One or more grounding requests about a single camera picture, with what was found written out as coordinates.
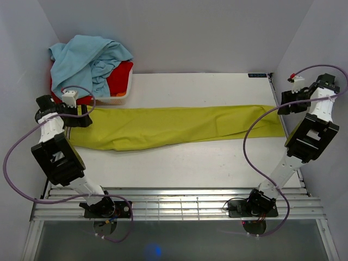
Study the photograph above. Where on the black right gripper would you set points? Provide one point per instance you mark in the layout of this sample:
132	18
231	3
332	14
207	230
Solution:
285	110

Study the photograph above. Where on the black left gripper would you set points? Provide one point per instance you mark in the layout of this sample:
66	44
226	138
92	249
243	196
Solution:
80	122

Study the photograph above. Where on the yellow-green trousers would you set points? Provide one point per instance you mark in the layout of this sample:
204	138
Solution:
145	128

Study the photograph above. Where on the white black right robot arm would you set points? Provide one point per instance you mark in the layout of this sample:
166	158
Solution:
305	143

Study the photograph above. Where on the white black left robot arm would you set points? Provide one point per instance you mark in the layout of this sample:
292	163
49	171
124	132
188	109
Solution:
59	160

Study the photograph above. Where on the white plastic laundry basket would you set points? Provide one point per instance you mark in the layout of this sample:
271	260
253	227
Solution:
117	98

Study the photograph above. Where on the blue logo sticker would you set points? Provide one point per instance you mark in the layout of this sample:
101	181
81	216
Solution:
257	75

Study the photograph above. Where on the red garment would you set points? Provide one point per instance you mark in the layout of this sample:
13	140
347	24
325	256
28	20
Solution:
119	79

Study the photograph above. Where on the light blue garment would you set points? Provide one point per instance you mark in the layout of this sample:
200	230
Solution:
87	62

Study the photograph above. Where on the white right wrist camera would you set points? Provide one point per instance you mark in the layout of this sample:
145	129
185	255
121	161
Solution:
298	83

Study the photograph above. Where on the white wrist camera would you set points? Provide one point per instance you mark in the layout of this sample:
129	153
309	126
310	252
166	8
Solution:
298	83
70	97

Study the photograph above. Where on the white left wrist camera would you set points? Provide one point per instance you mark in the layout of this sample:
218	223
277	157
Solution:
70	97

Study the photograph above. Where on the aluminium table frame rails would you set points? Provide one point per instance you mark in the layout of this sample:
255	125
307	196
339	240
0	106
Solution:
178	193

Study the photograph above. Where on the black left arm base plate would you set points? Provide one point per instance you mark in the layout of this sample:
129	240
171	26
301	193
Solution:
121	210

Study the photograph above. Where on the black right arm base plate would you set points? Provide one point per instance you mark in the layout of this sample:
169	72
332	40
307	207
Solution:
242	208

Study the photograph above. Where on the white wire grid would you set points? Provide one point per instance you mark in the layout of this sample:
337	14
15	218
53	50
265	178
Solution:
181	210

